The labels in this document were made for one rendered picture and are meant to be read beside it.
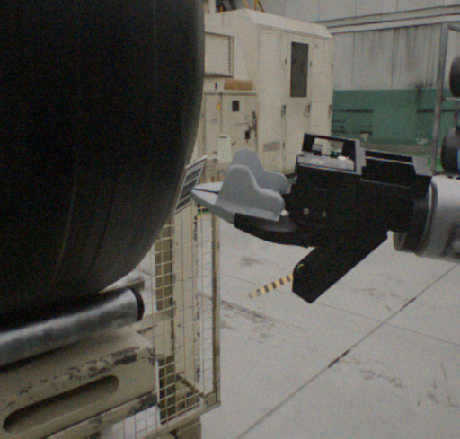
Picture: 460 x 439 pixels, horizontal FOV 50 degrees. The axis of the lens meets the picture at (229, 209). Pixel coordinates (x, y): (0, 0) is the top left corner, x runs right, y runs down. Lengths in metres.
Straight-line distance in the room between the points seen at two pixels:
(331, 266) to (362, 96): 11.88
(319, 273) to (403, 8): 11.81
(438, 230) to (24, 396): 0.41
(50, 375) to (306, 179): 0.33
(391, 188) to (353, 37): 12.22
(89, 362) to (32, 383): 0.06
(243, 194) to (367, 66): 11.99
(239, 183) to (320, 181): 0.07
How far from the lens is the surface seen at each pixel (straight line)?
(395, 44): 12.17
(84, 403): 0.59
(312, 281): 0.49
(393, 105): 12.01
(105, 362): 0.57
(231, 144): 5.32
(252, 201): 0.45
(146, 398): 0.61
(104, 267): 0.49
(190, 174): 0.46
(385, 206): 0.46
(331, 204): 0.44
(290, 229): 0.44
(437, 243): 0.46
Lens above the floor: 1.14
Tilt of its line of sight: 12 degrees down
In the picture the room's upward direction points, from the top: straight up
